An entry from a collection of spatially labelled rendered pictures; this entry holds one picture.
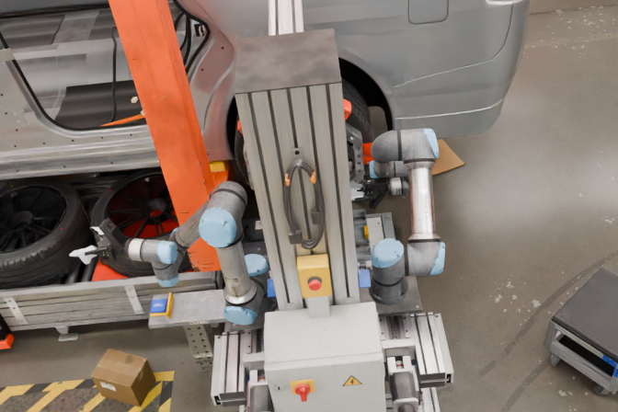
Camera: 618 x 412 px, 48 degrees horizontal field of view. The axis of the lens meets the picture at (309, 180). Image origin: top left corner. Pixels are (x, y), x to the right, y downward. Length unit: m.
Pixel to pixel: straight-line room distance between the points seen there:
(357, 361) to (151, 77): 1.26
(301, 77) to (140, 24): 0.99
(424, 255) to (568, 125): 2.53
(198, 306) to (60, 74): 1.72
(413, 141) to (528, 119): 2.40
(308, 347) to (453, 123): 1.69
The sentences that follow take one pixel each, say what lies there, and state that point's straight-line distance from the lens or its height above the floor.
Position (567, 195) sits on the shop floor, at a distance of 4.37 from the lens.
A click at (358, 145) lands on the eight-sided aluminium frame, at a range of 3.17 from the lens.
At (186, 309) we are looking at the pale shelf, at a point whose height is 0.45.
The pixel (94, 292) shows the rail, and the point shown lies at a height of 0.35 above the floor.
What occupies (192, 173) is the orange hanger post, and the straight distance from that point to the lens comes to 2.88.
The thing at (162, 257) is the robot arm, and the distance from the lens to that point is 2.41.
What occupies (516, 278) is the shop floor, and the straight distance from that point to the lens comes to 3.88.
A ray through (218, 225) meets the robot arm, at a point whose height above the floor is 1.44.
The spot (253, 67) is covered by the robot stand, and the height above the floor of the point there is 2.03.
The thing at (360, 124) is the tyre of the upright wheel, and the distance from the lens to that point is 3.21.
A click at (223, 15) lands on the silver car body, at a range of 3.05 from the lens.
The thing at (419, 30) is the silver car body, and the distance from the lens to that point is 3.13.
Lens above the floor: 2.92
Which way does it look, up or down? 41 degrees down
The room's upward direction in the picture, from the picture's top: 8 degrees counter-clockwise
